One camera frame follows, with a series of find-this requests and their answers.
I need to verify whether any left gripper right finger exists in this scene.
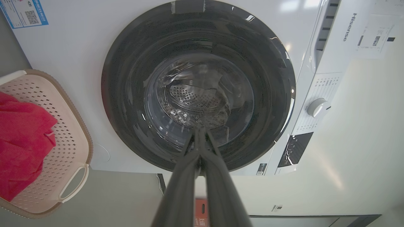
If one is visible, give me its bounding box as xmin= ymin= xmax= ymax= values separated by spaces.
xmin=201 ymin=127 xmax=253 ymax=227

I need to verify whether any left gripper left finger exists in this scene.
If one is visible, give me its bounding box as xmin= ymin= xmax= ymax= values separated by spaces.
xmin=151 ymin=127 xmax=201 ymax=227

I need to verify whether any beige perforated laundry basket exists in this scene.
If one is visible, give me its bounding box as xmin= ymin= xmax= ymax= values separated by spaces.
xmin=0 ymin=69 xmax=93 ymax=219

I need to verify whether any orange label plate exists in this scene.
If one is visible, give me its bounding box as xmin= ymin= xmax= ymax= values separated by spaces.
xmin=194 ymin=198 xmax=209 ymax=227

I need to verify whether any black washer display panel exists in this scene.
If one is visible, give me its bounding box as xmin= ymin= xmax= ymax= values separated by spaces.
xmin=277 ymin=132 xmax=314 ymax=168

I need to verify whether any black round washer door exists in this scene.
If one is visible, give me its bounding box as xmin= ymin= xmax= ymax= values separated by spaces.
xmin=101 ymin=0 xmax=296 ymax=172

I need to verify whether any white washer control knob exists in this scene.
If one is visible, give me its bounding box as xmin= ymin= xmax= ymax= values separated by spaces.
xmin=307 ymin=98 xmax=331 ymax=118

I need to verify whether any white front-load washing machine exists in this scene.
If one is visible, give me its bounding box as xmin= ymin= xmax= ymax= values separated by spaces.
xmin=11 ymin=0 xmax=404 ymax=177

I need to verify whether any red garment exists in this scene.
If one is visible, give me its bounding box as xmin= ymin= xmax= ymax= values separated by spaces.
xmin=0 ymin=91 xmax=58 ymax=202

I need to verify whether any white Hisense detergent drawer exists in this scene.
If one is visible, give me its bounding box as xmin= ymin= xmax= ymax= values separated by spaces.
xmin=310 ymin=0 xmax=360 ymax=74

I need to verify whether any white paper instruction sheet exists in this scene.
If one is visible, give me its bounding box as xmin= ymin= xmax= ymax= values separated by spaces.
xmin=353 ymin=13 xmax=400 ymax=60

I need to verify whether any blue energy label sticker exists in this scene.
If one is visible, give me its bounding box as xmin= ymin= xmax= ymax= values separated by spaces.
xmin=0 ymin=0 xmax=49 ymax=29

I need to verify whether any dark washer door handle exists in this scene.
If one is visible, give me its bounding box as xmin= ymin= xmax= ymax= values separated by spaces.
xmin=170 ymin=0 xmax=206 ymax=15

